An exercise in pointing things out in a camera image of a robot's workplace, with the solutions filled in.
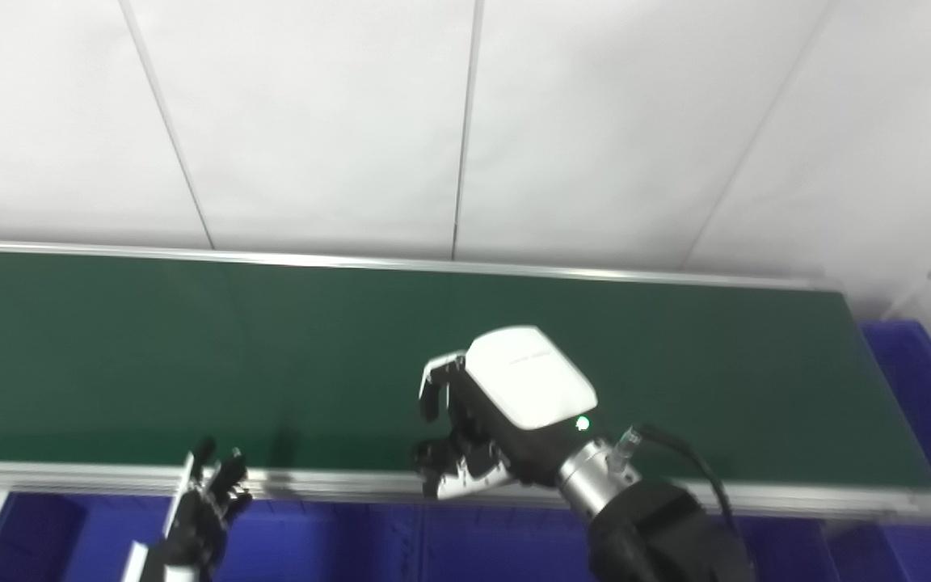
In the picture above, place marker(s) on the blue plastic bin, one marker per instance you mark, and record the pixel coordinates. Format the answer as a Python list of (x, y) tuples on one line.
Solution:
[(498, 550), (320, 541), (918, 420)]

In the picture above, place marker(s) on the green conveyor belt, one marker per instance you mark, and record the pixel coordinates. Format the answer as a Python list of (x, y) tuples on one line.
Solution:
[(191, 356), (69, 477)]

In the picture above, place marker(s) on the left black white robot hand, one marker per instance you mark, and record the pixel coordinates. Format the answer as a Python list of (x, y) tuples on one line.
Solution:
[(191, 525)]

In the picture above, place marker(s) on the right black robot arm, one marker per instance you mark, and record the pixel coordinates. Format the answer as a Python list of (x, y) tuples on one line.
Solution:
[(659, 533)]

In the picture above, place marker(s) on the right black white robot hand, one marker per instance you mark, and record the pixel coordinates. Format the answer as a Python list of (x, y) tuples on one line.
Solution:
[(522, 380)]

